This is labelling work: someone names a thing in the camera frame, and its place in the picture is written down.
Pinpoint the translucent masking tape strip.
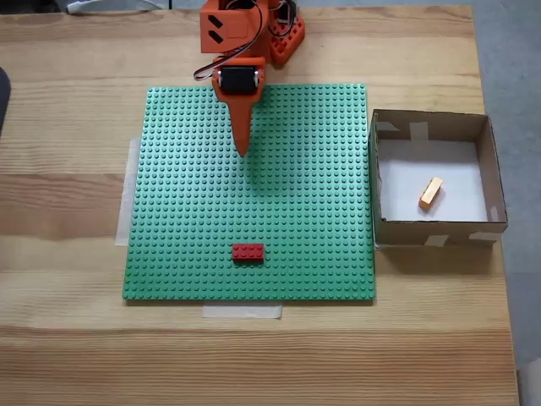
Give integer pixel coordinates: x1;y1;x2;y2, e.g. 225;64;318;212
115;137;141;248
202;302;283;321

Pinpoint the white plastic object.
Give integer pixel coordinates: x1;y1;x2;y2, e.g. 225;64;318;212
66;0;170;15

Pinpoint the black rounded object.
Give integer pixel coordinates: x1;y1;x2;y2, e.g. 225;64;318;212
0;66;13;139

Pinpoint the green lego baseplate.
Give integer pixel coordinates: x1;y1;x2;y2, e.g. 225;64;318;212
122;83;377;302

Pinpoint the open cardboard box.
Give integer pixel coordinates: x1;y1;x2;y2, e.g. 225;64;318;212
368;108;509;250

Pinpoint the white paper sheet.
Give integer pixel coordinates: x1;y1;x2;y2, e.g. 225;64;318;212
377;141;489;222

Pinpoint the red lego block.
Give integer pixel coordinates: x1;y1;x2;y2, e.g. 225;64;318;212
231;244;266;264

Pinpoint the thin servo cable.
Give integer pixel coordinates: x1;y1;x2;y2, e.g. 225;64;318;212
193;0;265;82

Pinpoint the yellow lego block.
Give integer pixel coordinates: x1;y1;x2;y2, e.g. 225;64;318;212
418;177;444;211

